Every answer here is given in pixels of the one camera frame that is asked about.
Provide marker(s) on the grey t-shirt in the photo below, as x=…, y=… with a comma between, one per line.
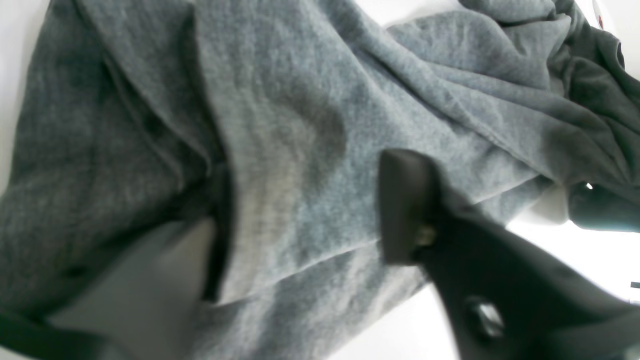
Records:
x=284, y=107

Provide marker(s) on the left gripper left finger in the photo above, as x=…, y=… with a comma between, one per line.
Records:
x=135, y=297

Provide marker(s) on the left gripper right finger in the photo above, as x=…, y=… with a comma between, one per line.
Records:
x=505, y=298

